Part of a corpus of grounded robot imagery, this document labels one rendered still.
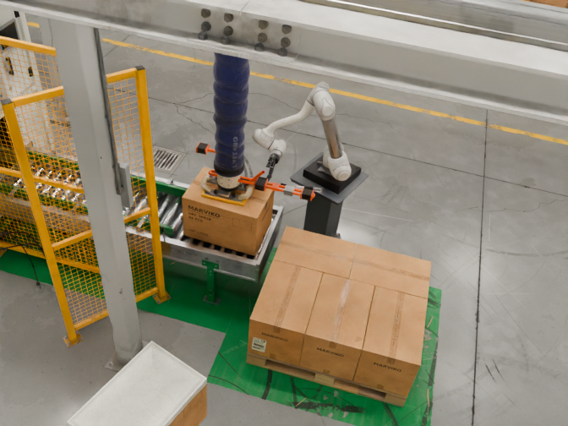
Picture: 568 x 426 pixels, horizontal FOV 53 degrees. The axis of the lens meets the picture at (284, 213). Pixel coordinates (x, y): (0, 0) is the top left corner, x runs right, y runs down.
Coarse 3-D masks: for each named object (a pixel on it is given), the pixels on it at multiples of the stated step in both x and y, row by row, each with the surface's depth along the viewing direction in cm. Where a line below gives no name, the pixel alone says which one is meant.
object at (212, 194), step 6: (204, 192) 429; (210, 192) 428; (216, 192) 427; (210, 198) 426; (216, 198) 425; (222, 198) 425; (228, 198) 425; (234, 198) 426; (234, 204) 424; (240, 204) 423
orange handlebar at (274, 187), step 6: (210, 150) 448; (210, 174) 427; (216, 174) 426; (240, 180) 424; (270, 186) 422; (276, 186) 421; (282, 186) 423; (294, 192) 419; (300, 192) 422; (312, 198) 418
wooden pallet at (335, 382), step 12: (252, 360) 431; (264, 360) 427; (276, 360) 423; (288, 372) 430; (300, 372) 431; (312, 372) 432; (324, 384) 426; (336, 384) 426; (348, 384) 427; (360, 384) 414; (372, 396) 421; (384, 396) 422; (396, 396) 412
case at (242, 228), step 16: (192, 192) 431; (240, 192) 436; (256, 192) 437; (272, 192) 442; (192, 208) 430; (208, 208) 425; (224, 208) 421; (240, 208) 422; (256, 208) 424; (272, 208) 459; (192, 224) 442; (208, 224) 436; (224, 224) 430; (240, 224) 425; (256, 224) 420; (208, 240) 448; (224, 240) 442; (240, 240) 436; (256, 240) 433
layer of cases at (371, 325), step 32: (288, 256) 446; (320, 256) 449; (352, 256) 452; (384, 256) 455; (288, 288) 422; (320, 288) 425; (352, 288) 427; (384, 288) 430; (416, 288) 432; (256, 320) 399; (288, 320) 401; (320, 320) 403; (352, 320) 405; (384, 320) 408; (416, 320) 410; (256, 352) 424; (288, 352) 413; (320, 352) 403; (352, 352) 393; (384, 352) 388; (416, 352) 390; (384, 384) 407
